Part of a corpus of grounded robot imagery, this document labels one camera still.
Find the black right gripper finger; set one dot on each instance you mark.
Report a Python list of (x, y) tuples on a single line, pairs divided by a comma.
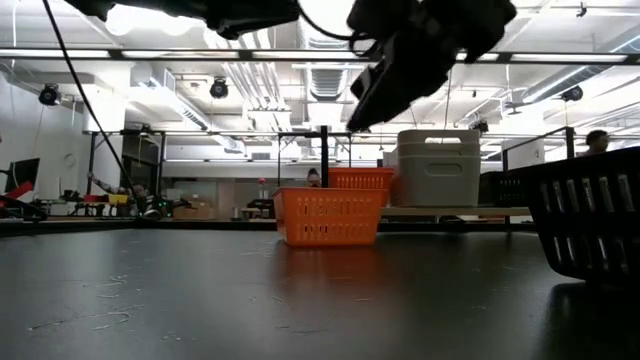
[(400, 85), (361, 84)]

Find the orange slotted plastic basket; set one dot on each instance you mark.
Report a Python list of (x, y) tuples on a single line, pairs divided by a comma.
[(325, 217), (360, 177)]

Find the person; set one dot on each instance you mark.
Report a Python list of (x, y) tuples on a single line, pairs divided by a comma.
[(313, 177), (597, 141), (135, 192)]

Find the black ceiling spot lamp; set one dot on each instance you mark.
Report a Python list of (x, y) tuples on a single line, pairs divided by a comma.
[(572, 93), (50, 95), (219, 89)]

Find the yellow box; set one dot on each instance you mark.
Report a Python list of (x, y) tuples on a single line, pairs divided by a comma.
[(118, 199)]

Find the black computer monitor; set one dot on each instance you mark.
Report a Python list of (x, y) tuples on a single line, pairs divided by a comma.
[(25, 172)]

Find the silver ribbed ventilation duct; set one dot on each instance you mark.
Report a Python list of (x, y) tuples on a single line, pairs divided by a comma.
[(327, 82)]

